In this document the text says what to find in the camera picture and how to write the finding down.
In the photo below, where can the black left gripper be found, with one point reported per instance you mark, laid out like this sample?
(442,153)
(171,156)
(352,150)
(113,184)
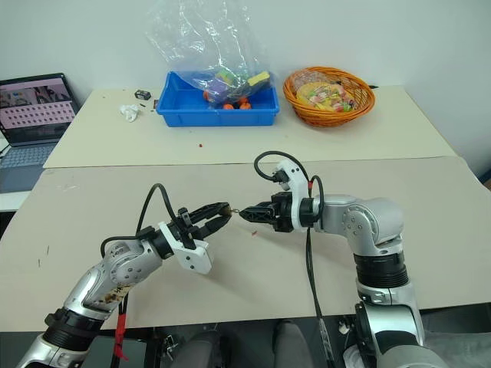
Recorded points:
(186,228)

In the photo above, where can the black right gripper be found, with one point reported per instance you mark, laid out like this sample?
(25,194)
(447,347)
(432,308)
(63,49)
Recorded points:
(282,214)

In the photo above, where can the small brass padlock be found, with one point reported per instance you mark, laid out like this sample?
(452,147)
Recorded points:
(229,209)

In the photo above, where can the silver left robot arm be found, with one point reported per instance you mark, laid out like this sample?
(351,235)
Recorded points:
(115,268)

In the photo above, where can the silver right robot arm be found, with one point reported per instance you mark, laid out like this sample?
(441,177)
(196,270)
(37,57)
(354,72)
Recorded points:
(376,230)

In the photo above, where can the blue plastic bin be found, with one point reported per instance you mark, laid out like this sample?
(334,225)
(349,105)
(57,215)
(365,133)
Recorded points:
(199,111)

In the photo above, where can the orange toy ball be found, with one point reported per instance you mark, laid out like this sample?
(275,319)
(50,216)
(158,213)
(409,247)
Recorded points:
(228,106)
(206,95)
(245,104)

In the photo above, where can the orange wicker basket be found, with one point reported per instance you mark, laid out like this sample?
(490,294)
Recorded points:
(330,119)

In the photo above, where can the purple toy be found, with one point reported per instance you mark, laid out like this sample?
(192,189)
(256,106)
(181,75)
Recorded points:
(219,87)

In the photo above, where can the crumpled white tissue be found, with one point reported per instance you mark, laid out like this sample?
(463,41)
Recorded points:
(129,111)

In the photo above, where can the yellow toy block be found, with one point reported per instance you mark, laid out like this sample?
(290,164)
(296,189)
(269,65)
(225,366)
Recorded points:
(259,78)

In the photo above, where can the bag of colourful candies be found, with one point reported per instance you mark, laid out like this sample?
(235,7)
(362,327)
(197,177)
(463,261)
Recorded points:
(326,96)

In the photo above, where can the green toy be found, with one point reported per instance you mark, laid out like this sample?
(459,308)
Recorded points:
(224,75)

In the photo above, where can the small black box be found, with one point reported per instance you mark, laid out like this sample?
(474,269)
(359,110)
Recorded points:
(142,94)

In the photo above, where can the clear plastic bag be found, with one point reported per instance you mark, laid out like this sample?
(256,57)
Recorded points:
(199,34)

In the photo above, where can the open grey laptop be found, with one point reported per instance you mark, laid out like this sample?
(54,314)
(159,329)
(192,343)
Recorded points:
(34,107)

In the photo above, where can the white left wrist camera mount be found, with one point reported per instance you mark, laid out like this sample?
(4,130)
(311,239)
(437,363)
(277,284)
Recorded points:
(195,257)

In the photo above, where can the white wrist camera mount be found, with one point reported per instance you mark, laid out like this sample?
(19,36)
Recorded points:
(195,257)
(296,180)

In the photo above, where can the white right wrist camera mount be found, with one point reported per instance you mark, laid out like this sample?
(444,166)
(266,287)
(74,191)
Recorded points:
(296,180)

